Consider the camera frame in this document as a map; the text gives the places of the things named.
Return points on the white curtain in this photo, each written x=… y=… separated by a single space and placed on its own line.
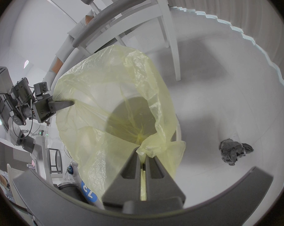
x=238 y=8

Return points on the black plastic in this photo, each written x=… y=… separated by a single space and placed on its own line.
x=233 y=151

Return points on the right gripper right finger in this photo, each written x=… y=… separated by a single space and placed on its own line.
x=163 y=185

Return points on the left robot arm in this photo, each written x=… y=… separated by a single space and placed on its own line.
x=3 y=83

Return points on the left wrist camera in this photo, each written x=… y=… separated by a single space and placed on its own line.
x=41 y=88

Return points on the yellow plastic bag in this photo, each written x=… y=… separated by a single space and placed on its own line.
x=97 y=79

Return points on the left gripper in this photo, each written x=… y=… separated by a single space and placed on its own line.
x=42 y=109

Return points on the orange cushion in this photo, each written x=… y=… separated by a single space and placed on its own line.
x=57 y=65
x=89 y=19

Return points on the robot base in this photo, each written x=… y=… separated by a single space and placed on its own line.
x=90 y=192

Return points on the grey and white chair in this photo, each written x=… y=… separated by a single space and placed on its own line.
x=109 y=15

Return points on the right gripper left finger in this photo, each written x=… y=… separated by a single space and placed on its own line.
x=123 y=185

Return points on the white trash bin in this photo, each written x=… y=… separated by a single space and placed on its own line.
x=178 y=133

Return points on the pale grey sofa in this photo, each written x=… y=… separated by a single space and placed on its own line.
x=62 y=48

